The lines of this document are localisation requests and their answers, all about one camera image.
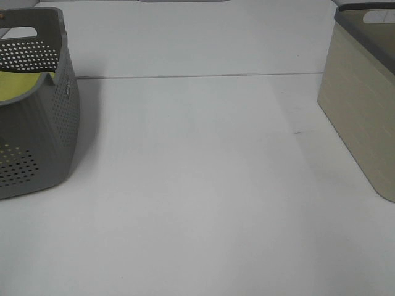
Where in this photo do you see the yellow-green cloth in basket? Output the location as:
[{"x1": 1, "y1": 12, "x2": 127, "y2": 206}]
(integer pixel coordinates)
[{"x1": 1, "y1": 71, "x2": 55, "y2": 106}]

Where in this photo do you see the beige plastic storage bin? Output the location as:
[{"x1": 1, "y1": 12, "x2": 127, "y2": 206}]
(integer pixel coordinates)
[{"x1": 317, "y1": 2, "x2": 394, "y2": 202}]

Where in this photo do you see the grey perforated plastic basket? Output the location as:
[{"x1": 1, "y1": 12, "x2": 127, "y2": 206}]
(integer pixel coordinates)
[{"x1": 1, "y1": 7, "x2": 80, "y2": 199}]

